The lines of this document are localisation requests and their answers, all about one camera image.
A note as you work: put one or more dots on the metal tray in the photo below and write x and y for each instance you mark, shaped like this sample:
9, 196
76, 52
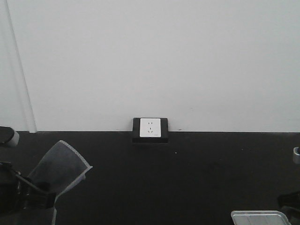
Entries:
259, 217

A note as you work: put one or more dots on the black socket housing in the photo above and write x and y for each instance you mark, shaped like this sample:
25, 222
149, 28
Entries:
164, 133

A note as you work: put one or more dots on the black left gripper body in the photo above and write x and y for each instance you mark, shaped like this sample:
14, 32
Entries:
10, 190

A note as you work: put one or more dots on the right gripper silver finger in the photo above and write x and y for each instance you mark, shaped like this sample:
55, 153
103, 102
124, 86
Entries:
296, 155

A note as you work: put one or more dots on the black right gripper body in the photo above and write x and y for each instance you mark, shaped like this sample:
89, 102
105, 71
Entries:
290, 205

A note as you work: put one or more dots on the gray cloth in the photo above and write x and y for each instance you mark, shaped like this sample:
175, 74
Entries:
63, 167

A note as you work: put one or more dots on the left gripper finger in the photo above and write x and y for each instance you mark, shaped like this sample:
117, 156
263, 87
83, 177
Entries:
31, 196
8, 137

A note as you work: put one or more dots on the white power socket plate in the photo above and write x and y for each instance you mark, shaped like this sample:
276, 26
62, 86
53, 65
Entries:
150, 127

